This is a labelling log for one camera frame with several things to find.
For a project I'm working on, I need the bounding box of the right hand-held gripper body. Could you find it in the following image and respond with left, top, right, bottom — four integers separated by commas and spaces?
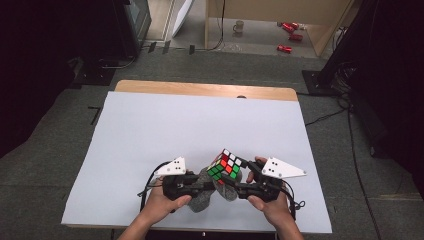
237, 157, 307, 203

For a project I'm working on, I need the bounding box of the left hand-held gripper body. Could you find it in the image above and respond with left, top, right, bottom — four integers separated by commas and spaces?
153, 156, 201, 201

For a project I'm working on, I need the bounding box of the grey cloth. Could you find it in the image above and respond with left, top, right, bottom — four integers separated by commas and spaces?
187, 166, 240, 214

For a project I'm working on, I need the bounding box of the colourful puzzle cube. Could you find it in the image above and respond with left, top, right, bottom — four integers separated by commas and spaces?
206, 148, 243, 186

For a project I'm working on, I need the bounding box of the person's left hand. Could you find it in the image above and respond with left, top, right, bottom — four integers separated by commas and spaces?
141, 178, 193, 225

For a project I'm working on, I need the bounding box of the person's right hand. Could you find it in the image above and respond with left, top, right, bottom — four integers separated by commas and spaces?
245, 156, 295, 231

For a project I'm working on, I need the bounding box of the white board sheet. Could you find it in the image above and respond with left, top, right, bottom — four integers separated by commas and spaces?
60, 91, 333, 234

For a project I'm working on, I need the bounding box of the wooden table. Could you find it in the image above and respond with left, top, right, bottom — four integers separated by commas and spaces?
63, 79, 333, 234

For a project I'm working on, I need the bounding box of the black metal stand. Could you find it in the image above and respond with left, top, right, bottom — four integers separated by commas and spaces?
301, 0, 379, 98

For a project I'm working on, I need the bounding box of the white panel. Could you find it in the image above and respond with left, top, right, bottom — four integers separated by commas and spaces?
171, 0, 195, 39

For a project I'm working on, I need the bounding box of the black monitor cabinet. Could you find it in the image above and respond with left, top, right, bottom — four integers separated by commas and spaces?
112, 0, 153, 60

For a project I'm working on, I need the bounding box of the left hand-held gripper cable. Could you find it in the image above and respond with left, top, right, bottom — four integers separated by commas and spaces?
137, 161, 172, 213

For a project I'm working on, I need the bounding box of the hand-held gripper cable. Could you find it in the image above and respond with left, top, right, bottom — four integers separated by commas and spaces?
137, 161, 172, 213
281, 180, 306, 221

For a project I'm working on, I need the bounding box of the right hand-held gripper cable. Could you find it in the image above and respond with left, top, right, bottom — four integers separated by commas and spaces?
281, 180, 306, 221

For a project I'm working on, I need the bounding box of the black floor cable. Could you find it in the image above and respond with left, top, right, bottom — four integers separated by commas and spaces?
297, 91, 383, 240

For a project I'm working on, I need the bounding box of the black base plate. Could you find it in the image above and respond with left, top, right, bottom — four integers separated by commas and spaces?
69, 57, 117, 90

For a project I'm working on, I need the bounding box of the black hanging cable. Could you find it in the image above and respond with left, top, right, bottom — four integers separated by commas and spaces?
206, 0, 227, 52

